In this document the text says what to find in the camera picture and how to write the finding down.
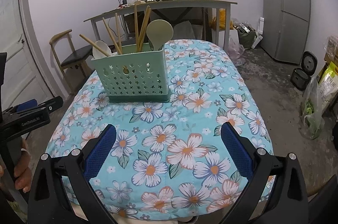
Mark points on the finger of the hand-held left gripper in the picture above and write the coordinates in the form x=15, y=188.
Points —
x=51, y=103
x=26, y=105

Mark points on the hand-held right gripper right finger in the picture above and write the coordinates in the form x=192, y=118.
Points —
x=236, y=152

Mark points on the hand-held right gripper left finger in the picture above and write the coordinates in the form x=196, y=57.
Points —
x=100, y=152

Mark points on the white ceramic spoon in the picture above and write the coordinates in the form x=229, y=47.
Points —
x=101, y=48

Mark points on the green plastic utensil holder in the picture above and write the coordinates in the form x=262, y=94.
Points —
x=132, y=78

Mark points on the cream rice paddle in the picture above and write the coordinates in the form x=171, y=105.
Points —
x=159, y=32

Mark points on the person's left hand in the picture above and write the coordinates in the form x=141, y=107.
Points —
x=25, y=173

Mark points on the wooden chair black seat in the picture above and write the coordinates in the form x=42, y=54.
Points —
x=75, y=57

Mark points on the white door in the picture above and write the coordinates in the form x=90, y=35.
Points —
x=18, y=49

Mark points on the floral blue table blanket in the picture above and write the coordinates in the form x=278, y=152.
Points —
x=171, y=121

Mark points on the plastic bag with greens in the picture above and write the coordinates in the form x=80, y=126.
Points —
x=313, y=113

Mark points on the pink plastic bag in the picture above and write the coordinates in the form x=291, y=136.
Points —
x=235, y=51

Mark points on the black rice cooker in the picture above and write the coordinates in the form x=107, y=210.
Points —
x=303, y=73

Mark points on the yellow green packet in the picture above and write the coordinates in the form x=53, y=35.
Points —
x=328, y=85

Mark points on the dark green bag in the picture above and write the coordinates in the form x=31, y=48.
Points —
x=247, y=36

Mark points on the white plastic object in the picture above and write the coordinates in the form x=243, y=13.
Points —
x=259, y=32

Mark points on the white sack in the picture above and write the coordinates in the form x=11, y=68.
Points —
x=184, y=29

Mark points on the yellow bag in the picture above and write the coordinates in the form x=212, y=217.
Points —
x=223, y=19

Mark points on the grey long table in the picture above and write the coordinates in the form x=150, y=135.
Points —
x=163, y=6

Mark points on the silver refrigerator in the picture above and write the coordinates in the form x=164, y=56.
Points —
x=286, y=10

